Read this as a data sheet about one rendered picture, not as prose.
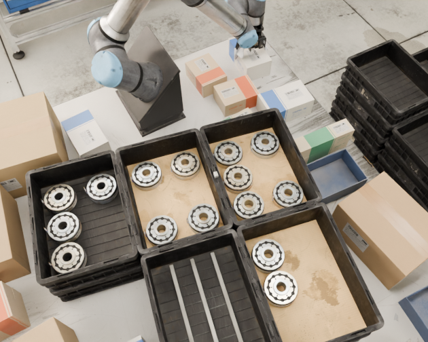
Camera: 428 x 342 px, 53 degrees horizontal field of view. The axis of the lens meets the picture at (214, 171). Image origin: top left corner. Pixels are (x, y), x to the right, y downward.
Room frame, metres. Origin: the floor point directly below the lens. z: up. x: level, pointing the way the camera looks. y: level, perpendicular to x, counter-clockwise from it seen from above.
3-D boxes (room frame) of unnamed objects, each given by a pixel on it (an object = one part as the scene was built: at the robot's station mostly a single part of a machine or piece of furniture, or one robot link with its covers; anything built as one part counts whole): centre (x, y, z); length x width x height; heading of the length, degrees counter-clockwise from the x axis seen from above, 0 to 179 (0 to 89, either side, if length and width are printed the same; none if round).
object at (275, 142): (0.88, -0.19, 0.86); 0.10 x 0.10 x 0.01
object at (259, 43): (1.40, -0.18, 0.90); 0.09 x 0.08 x 0.12; 22
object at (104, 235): (0.58, 0.43, 0.87); 0.40 x 0.30 x 0.11; 17
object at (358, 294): (0.37, -0.26, 0.87); 0.40 x 0.30 x 0.11; 17
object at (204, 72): (1.33, 0.03, 0.74); 0.16 x 0.12 x 0.07; 29
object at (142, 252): (0.67, 0.14, 0.92); 0.40 x 0.30 x 0.02; 17
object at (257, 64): (1.43, -0.17, 0.75); 0.20 x 0.12 x 0.09; 22
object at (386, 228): (0.56, -0.58, 0.78); 0.30 x 0.22 x 0.16; 34
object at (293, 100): (1.15, -0.30, 0.75); 0.20 x 0.12 x 0.09; 113
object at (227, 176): (0.74, -0.08, 0.86); 0.10 x 0.10 x 0.01
